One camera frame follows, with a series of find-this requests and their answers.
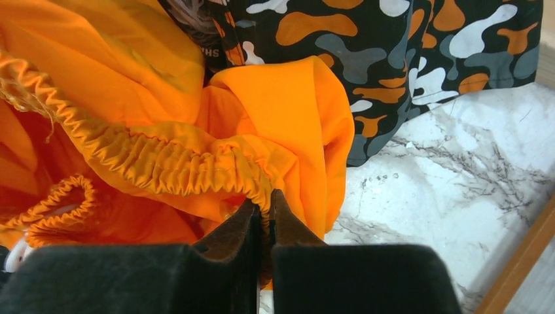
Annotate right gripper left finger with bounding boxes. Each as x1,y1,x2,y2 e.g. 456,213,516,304
1,201,260,313

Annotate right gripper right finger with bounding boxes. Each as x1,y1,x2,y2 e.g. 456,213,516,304
269,190,461,313

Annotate orange camouflage hanging shorts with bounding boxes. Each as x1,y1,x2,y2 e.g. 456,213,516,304
206,0,544,167

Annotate dark patterned hanging shorts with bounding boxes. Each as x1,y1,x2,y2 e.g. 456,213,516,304
158,0,228,73

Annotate wooden tiered rack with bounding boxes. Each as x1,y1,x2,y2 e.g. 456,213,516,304
475,202,554,314

